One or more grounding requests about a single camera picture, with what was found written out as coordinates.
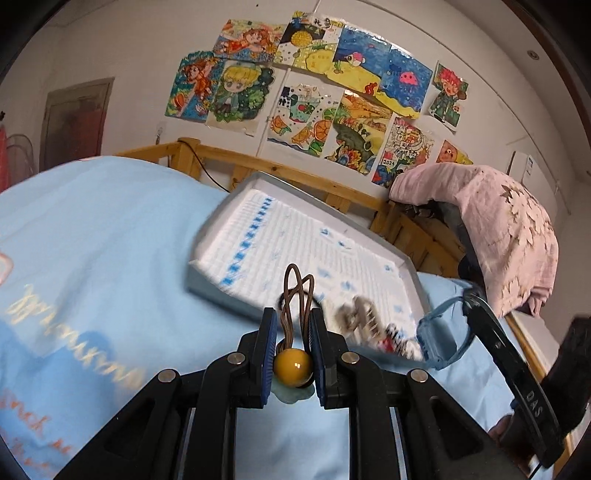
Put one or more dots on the beige claw hair clip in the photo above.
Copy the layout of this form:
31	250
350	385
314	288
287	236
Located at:
360	321

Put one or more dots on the blue smart watch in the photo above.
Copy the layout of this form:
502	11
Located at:
436	339

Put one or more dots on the white mattress side bed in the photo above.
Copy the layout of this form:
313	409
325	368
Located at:
545	347

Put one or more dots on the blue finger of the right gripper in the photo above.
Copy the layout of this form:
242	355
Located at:
533	429

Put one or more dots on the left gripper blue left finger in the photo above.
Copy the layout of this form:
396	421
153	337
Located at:
184	426

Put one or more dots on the brown hair tie yellow bead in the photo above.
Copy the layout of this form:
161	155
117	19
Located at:
293	374

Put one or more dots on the brown wooden door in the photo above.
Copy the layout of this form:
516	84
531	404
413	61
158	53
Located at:
73	123

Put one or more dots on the white wall air conditioner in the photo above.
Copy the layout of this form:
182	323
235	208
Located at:
524	169

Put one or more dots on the grey cardboard tray box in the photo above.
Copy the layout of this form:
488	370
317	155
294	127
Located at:
239	257

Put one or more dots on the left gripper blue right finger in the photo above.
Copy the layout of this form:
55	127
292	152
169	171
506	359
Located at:
401	425

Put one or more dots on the white wire fan guard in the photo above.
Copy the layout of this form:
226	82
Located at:
20	158

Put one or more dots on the light blue cartoon bedsheet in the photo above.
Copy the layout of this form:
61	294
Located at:
93	303

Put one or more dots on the pink floral blanket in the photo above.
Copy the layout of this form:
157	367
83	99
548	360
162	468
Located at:
510	231

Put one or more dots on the orange landscape drawing poster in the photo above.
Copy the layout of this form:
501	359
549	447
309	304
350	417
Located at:
357	134

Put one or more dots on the person's right hand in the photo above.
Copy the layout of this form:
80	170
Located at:
501	426

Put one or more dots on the orange character drawing poster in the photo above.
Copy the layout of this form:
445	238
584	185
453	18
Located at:
449	153

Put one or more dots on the red checkered cloth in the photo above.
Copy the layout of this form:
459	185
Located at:
5	181

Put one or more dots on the blue sea drawing poster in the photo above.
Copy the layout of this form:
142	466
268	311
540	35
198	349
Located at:
369	64

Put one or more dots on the blond boy drawing poster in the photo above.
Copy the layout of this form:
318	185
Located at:
241	94

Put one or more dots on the yellow planet drawing poster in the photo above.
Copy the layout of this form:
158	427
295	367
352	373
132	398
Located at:
309	42

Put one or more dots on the red hair character drawing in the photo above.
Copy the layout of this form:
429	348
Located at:
452	92

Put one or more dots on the turtle fish drawing poster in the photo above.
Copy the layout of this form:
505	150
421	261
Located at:
303	114

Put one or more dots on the colourful collage drawing poster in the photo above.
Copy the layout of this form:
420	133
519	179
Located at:
406	147

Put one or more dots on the wooden bed frame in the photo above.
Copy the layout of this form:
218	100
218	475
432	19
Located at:
429	244

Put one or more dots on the orange fish girl drawing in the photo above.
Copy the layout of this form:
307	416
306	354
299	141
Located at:
194	86

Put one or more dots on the mermaid drawing poster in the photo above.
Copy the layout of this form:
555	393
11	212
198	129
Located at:
249	41

